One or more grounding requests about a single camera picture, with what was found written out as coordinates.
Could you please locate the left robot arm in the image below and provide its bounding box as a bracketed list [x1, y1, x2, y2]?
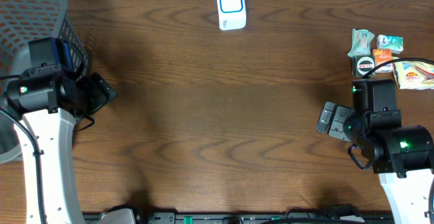
[1, 64, 117, 223]

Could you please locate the white blue snack bag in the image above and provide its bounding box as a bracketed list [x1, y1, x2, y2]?
[393, 60, 433, 90]

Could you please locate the round white red lid cup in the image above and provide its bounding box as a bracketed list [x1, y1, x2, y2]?
[351, 56, 376, 77]

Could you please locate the green snack packet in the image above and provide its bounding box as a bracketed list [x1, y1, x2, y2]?
[347, 29, 374, 58]

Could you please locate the white barcode scanner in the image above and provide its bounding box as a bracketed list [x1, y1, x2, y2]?
[216, 0, 247, 31]

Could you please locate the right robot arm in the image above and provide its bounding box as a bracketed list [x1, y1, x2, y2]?
[316, 102, 433, 223]

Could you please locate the grey plastic mesh basket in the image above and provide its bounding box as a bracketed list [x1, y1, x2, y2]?
[0, 0, 90, 166]

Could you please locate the orange snack packet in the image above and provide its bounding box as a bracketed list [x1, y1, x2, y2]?
[372, 49, 393, 73]

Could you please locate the small teal white packet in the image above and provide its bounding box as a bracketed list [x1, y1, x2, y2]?
[376, 35, 403, 54]

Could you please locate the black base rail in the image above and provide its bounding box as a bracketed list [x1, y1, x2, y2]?
[83, 204, 396, 224]

